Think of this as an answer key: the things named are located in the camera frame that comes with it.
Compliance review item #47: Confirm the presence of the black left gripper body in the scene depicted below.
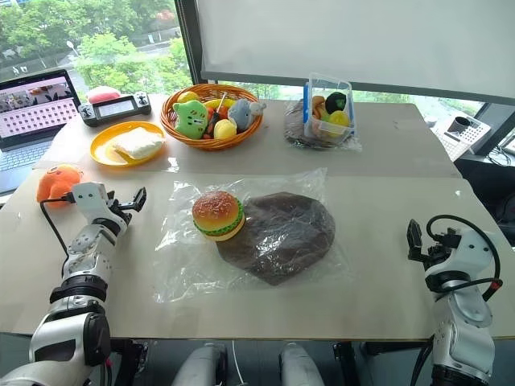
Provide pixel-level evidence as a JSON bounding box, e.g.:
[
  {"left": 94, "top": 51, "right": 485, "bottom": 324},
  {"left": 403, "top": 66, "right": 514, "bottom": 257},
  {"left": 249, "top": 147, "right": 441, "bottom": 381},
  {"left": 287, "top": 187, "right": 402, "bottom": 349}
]
[{"left": 105, "top": 203, "right": 136, "bottom": 228}]

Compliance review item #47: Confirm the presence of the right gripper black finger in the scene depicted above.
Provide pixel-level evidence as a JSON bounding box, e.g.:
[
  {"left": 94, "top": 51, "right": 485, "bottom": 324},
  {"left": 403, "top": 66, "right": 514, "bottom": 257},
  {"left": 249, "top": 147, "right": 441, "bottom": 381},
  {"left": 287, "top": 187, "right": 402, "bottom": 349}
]
[
  {"left": 439, "top": 226, "right": 463, "bottom": 247},
  {"left": 406, "top": 218, "right": 424, "bottom": 263}
]

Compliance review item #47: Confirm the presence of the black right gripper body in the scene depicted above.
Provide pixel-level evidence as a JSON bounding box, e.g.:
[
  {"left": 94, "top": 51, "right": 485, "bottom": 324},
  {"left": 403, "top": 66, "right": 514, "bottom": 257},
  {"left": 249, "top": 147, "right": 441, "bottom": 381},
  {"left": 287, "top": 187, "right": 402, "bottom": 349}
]
[{"left": 420, "top": 240, "right": 451, "bottom": 266}]

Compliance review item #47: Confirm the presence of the toy hamburger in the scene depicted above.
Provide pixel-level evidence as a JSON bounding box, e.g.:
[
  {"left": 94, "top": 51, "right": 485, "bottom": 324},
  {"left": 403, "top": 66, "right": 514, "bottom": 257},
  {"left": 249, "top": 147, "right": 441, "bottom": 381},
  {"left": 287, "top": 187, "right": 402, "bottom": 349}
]
[{"left": 192, "top": 191, "right": 246, "bottom": 243}]

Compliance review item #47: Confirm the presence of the clear plastic bag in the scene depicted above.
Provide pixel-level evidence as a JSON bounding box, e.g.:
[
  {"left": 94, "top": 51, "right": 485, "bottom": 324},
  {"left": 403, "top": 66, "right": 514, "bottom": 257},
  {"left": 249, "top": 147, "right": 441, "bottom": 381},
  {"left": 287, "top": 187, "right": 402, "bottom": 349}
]
[{"left": 152, "top": 167, "right": 352, "bottom": 305}]

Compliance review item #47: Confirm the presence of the brown round cloth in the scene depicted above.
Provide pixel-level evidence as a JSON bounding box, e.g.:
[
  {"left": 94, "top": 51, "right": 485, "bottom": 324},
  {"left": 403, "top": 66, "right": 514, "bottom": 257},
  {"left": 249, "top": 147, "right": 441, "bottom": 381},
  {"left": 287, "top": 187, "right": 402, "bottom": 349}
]
[{"left": 216, "top": 191, "right": 337, "bottom": 288}]

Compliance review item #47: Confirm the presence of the yellow plastic plate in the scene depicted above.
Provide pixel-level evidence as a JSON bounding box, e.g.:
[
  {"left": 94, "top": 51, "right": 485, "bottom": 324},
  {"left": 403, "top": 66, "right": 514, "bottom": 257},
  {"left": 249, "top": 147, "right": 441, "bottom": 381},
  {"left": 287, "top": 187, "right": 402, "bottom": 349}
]
[{"left": 89, "top": 121, "right": 167, "bottom": 168}]

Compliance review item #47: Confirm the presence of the white folded cloth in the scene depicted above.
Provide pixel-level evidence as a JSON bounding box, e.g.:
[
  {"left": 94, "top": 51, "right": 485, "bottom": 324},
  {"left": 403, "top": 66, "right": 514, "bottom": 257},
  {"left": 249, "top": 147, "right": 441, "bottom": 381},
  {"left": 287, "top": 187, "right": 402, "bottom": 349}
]
[{"left": 111, "top": 127, "right": 167, "bottom": 162}]

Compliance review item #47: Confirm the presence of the orange plush toy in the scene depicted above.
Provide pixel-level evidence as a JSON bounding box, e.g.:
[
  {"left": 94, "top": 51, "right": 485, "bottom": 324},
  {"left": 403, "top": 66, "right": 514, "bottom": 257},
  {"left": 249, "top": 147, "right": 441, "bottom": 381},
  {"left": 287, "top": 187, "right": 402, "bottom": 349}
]
[{"left": 36, "top": 163, "right": 85, "bottom": 210}]

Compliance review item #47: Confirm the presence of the black office chair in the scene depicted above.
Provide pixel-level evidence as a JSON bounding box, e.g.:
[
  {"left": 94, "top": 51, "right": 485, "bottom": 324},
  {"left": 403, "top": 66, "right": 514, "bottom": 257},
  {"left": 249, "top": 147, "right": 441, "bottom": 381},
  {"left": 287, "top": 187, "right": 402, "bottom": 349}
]
[{"left": 453, "top": 155, "right": 515, "bottom": 243}]

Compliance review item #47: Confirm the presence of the orange wicker basket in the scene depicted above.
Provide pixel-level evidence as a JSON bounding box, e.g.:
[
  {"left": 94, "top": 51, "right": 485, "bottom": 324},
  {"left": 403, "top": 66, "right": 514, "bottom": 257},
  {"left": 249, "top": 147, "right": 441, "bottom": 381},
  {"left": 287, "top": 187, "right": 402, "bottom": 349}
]
[{"left": 159, "top": 83, "right": 265, "bottom": 152}]

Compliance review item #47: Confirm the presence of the black handheld controller with screen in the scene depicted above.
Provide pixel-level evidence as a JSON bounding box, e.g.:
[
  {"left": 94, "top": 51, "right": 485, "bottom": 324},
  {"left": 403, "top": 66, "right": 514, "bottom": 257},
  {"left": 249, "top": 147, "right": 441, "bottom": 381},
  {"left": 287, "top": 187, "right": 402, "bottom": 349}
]
[{"left": 77, "top": 91, "right": 154, "bottom": 128}]

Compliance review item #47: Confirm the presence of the green plush cat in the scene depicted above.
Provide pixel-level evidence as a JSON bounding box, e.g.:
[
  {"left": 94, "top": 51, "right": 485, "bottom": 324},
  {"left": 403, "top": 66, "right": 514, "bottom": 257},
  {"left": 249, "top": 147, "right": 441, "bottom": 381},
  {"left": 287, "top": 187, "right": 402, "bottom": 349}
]
[{"left": 172, "top": 100, "right": 210, "bottom": 141}]

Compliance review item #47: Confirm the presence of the red and white plush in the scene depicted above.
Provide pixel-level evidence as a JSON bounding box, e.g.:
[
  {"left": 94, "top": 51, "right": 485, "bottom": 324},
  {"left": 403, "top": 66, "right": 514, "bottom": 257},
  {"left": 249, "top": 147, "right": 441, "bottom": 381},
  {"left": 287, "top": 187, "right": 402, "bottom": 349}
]
[{"left": 87, "top": 84, "right": 122, "bottom": 107}]

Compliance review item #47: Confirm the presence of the white perforated desk organizer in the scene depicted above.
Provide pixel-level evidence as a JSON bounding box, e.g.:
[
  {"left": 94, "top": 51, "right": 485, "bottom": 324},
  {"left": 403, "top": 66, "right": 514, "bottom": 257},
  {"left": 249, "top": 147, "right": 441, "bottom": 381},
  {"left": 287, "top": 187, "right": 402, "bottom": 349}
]
[{"left": 429, "top": 114, "right": 492, "bottom": 162}]

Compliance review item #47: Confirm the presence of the round yellow toy fruit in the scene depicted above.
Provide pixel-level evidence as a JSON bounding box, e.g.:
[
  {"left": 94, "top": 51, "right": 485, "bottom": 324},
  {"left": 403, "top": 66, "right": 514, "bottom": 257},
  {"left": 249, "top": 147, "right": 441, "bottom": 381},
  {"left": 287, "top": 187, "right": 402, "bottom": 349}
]
[{"left": 213, "top": 119, "right": 238, "bottom": 141}]

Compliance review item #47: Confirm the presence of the black and red screwdriver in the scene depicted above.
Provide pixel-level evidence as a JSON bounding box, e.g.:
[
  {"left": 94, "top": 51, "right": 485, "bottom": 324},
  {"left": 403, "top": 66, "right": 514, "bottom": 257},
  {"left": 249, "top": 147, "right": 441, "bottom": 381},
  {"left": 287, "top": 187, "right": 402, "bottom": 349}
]
[{"left": 206, "top": 92, "right": 229, "bottom": 134}]

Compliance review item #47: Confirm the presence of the black cup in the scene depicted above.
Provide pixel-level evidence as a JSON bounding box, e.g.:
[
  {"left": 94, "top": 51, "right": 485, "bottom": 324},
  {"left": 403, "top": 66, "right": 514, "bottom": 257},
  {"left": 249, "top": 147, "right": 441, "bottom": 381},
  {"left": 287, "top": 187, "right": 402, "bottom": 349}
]
[{"left": 447, "top": 116, "right": 472, "bottom": 136}]

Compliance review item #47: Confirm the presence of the open grey laptop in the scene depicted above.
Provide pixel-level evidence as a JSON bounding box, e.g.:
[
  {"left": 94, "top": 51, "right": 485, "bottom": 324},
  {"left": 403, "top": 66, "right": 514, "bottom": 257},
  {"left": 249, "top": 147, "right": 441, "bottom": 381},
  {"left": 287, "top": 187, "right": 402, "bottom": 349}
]
[{"left": 0, "top": 68, "right": 82, "bottom": 195}]

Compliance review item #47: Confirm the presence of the yellow toy banana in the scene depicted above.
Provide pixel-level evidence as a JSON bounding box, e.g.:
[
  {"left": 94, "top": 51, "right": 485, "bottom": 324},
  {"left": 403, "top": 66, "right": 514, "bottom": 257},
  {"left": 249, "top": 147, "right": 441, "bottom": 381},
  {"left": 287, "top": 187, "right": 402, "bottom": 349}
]
[{"left": 203, "top": 98, "right": 237, "bottom": 110}]

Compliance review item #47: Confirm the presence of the grey plush shark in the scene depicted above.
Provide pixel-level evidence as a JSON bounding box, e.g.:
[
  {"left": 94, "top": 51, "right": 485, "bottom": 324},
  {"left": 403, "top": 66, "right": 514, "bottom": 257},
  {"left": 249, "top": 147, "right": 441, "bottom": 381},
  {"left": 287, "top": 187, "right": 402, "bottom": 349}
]
[{"left": 227, "top": 98, "right": 268, "bottom": 134}]

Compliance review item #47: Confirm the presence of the clear plastic storage box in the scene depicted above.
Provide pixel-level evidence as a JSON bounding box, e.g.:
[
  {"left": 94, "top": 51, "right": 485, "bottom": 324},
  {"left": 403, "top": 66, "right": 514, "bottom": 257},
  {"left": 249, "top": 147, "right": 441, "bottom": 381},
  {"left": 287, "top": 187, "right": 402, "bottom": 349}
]
[{"left": 303, "top": 72, "right": 357, "bottom": 140}]

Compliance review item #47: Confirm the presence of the yellow toy fruit slice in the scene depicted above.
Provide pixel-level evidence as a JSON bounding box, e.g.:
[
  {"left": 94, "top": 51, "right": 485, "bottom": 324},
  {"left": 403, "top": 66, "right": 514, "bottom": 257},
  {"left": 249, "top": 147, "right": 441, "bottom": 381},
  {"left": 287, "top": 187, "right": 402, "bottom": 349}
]
[{"left": 327, "top": 110, "right": 352, "bottom": 130}]

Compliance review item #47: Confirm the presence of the black and green toy fruit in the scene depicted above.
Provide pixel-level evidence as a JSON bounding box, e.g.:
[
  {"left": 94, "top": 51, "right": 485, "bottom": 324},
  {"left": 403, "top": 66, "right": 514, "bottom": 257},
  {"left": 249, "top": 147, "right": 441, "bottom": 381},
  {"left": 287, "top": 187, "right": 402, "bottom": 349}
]
[{"left": 324, "top": 91, "right": 348, "bottom": 115}]

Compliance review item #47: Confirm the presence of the orange toy bread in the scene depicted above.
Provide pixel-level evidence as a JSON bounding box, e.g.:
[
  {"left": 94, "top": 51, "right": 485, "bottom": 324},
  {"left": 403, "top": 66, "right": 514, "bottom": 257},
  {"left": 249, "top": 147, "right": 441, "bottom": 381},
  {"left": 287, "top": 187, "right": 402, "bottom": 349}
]
[{"left": 311, "top": 95, "right": 328, "bottom": 120}]

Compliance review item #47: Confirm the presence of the black window pillar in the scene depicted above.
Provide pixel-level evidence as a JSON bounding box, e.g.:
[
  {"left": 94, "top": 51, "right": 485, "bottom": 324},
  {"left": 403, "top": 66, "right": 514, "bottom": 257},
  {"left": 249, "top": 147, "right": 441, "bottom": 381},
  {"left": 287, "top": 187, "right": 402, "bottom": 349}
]
[{"left": 174, "top": 0, "right": 204, "bottom": 88}]

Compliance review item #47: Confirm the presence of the silver rounded robot leg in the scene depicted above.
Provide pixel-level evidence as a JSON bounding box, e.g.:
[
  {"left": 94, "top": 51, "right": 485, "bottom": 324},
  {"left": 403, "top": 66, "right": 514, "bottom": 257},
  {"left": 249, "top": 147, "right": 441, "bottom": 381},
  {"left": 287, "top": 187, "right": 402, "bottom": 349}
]
[
  {"left": 278, "top": 343, "right": 328, "bottom": 386},
  {"left": 172, "top": 343, "right": 229, "bottom": 386}
]

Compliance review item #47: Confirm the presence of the white roller blind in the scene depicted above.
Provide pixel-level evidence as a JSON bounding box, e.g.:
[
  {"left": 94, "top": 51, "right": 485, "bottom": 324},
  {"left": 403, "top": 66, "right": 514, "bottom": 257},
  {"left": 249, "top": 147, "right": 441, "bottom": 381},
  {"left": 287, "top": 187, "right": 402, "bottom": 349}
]
[{"left": 194, "top": 0, "right": 515, "bottom": 102}]

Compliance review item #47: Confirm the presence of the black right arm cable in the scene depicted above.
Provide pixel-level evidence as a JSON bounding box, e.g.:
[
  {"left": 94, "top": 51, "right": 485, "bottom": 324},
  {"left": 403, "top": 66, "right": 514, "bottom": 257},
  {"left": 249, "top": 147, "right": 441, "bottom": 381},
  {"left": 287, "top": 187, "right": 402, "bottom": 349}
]
[{"left": 425, "top": 214, "right": 505, "bottom": 303}]

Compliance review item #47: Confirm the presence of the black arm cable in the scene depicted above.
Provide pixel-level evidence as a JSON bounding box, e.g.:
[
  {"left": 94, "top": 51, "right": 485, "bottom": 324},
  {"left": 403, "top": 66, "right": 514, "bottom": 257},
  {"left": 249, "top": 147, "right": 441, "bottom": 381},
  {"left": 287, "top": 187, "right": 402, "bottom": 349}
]
[
  {"left": 39, "top": 192, "right": 76, "bottom": 259},
  {"left": 425, "top": 214, "right": 505, "bottom": 303}
]

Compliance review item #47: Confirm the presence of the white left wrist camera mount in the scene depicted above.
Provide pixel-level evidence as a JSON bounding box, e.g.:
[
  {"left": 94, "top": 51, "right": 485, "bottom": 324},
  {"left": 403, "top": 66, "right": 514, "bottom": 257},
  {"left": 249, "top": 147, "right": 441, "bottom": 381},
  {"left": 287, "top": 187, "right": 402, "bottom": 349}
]
[{"left": 72, "top": 181, "right": 113, "bottom": 222}]

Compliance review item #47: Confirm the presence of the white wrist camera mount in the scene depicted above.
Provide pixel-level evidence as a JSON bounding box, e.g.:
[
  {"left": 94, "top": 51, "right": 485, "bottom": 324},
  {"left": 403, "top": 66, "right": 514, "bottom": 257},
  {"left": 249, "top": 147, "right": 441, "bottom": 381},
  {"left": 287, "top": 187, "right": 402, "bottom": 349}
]
[
  {"left": 72, "top": 181, "right": 113, "bottom": 222},
  {"left": 425, "top": 228, "right": 496, "bottom": 282}
]

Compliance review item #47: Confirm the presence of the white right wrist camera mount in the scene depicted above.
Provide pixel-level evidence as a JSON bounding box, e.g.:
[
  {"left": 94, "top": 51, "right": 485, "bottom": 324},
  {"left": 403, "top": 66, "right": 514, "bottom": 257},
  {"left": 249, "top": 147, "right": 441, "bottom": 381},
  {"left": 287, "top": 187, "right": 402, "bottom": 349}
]
[{"left": 425, "top": 228, "right": 496, "bottom": 282}]

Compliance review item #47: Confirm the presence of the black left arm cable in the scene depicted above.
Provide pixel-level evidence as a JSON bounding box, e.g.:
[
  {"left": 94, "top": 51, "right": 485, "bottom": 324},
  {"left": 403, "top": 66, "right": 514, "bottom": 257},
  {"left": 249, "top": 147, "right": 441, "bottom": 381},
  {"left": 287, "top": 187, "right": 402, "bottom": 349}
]
[{"left": 39, "top": 192, "right": 76, "bottom": 259}]

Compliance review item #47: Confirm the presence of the thin white cable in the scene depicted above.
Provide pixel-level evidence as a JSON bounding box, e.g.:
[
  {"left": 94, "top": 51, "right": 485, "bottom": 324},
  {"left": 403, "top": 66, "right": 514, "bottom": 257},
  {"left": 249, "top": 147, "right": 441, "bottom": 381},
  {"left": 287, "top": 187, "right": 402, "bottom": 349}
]
[{"left": 234, "top": 340, "right": 245, "bottom": 386}]

